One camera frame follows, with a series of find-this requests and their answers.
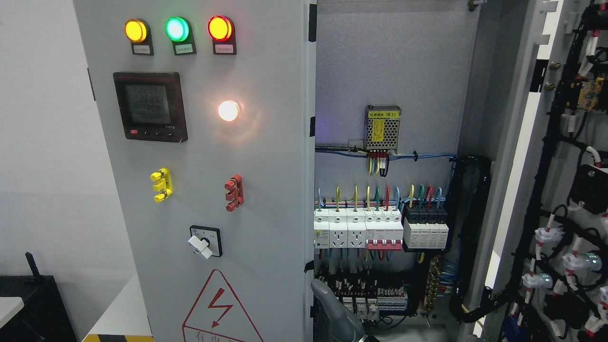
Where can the dark grey robot right hand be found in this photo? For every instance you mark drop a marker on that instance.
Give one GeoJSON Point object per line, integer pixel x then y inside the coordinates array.
{"type": "Point", "coordinates": [334, 323]}

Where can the grey cabinet door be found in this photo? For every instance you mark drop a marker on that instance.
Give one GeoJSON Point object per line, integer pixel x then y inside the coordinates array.
{"type": "Point", "coordinates": [266, 241]}
{"type": "Point", "coordinates": [534, 261]}

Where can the relay terminal block row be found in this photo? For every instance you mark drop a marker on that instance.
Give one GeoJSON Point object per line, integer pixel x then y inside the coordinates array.
{"type": "Point", "coordinates": [370, 295]}

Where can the white socket breaker row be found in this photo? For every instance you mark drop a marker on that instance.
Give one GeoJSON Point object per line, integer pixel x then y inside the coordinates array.
{"type": "Point", "coordinates": [375, 229]}

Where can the brass ground terminal bar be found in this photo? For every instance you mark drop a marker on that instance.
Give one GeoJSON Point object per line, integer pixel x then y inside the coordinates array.
{"type": "Point", "coordinates": [433, 280]}

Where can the red electric hazard warning sticker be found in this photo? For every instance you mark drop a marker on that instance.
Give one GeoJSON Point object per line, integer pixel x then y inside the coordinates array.
{"type": "Point", "coordinates": [218, 315]}

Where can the black white surge protector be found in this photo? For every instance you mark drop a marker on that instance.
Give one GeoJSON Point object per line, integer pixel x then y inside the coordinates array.
{"type": "Point", "coordinates": [425, 228]}

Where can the metal mesh power supply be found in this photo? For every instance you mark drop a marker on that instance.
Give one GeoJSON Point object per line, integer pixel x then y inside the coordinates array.
{"type": "Point", "coordinates": [382, 127]}

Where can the white glowing indicator light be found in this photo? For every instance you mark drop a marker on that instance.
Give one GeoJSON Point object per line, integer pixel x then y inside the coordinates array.
{"type": "Point", "coordinates": [228, 110]}

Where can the black digital power meter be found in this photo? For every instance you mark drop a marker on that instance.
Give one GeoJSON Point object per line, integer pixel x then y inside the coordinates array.
{"type": "Point", "coordinates": [151, 106]}

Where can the black device with antenna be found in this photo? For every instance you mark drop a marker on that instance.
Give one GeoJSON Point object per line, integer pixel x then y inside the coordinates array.
{"type": "Point", "coordinates": [43, 317]}

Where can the red indicator light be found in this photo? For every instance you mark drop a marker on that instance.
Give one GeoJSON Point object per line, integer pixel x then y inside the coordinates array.
{"type": "Point", "coordinates": [223, 35]}

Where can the green indicator light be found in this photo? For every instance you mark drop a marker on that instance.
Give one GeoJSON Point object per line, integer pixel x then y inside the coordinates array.
{"type": "Point", "coordinates": [181, 35]}

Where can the yellow indicator light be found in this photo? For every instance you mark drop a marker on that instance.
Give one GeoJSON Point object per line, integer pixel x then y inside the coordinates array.
{"type": "Point", "coordinates": [139, 35]}

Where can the white rotary selector switch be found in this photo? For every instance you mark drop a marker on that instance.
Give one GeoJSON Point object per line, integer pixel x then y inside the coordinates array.
{"type": "Point", "coordinates": [206, 241]}

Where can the red terminal post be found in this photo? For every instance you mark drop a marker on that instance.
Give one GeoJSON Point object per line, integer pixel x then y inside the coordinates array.
{"type": "Point", "coordinates": [235, 195]}

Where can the yellow terminal post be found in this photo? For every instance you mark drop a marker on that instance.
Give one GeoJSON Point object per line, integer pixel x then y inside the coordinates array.
{"type": "Point", "coordinates": [162, 184]}

